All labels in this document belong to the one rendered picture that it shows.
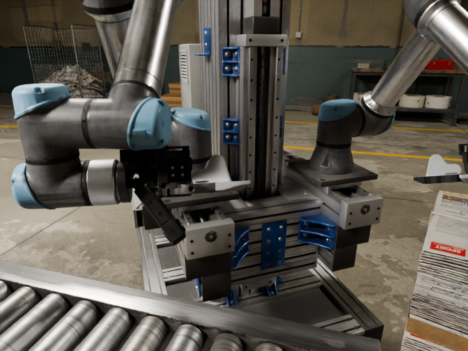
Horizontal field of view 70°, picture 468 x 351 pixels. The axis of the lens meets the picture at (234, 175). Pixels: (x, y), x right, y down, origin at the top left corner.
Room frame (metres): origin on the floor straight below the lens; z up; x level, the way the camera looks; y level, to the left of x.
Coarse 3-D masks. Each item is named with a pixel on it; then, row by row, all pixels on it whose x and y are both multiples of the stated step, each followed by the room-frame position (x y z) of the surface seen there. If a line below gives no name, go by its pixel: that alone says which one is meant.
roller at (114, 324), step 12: (108, 312) 0.44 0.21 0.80; (120, 312) 0.44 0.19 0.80; (108, 324) 0.41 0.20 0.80; (120, 324) 0.42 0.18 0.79; (132, 324) 0.44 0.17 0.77; (96, 336) 0.39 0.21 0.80; (108, 336) 0.39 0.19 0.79; (120, 336) 0.41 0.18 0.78; (84, 348) 0.37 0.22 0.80; (96, 348) 0.37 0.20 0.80; (108, 348) 0.38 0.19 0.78
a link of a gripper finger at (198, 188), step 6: (180, 186) 0.48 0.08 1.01; (186, 186) 0.47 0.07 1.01; (192, 186) 0.47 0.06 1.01; (198, 186) 0.48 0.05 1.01; (204, 186) 0.48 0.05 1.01; (210, 186) 0.47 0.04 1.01; (174, 192) 0.48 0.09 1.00; (180, 192) 0.47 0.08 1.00; (186, 192) 0.47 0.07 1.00; (192, 192) 0.47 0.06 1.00; (198, 192) 0.47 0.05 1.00; (204, 192) 0.47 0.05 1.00; (210, 192) 0.47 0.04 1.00
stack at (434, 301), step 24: (432, 216) 0.75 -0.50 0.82; (456, 216) 0.73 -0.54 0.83; (432, 240) 0.62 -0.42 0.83; (456, 240) 0.61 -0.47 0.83; (432, 264) 0.57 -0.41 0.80; (456, 264) 0.56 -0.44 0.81; (432, 288) 0.57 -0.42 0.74; (456, 288) 0.55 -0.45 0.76; (432, 312) 0.57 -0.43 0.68; (456, 312) 0.54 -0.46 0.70; (408, 336) 0.58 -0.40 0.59
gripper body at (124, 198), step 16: (128, 160) 0.51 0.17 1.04; (144, 160) 0.51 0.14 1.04; (160, 160) 0.50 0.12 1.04; (176, 160) 0.51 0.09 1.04; (128, 176) 0.50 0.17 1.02; (144, 176) 0.51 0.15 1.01; (160, 176) 0.49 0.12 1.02; (176, 176) 0.50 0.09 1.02; (128, 192) 0.50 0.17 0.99; (160, 192) 0.49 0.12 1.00
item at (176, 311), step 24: (0, 264) 0.57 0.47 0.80; (48, 288) 0.50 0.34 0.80; (72, 288) 0.50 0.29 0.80; (96, 288) 0.50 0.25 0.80; (120, 288) 0.50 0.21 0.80; (144, 312) 0.44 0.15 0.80; (168, 312) 0.44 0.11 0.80; (192, 312) 0.44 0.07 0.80; (216, 312) 0.44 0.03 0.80; (240, 312) 0.44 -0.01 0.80; (168, 336) 0.43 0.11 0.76; (216, 336) 0.40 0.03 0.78; (240, 336) 0.39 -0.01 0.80; (264, 336) 0.39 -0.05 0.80; (288, 336) 0.39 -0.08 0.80; (312, 336) 0.39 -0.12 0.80; (336, 336) 0.39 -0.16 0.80; (360, 336) 0.39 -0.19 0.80
